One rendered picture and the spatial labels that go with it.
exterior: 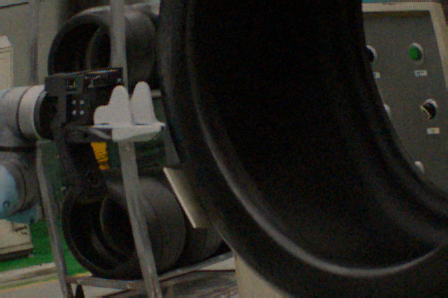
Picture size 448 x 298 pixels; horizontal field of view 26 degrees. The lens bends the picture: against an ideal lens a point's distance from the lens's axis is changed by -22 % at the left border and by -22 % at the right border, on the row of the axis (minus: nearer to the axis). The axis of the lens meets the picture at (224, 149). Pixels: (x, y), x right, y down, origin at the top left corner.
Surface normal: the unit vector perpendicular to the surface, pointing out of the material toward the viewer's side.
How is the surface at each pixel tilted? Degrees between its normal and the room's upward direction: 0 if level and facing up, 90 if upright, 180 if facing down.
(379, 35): 90
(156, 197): 57
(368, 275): 101
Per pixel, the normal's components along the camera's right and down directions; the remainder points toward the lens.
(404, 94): -0.66, 0.13
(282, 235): 0.35, -0.82
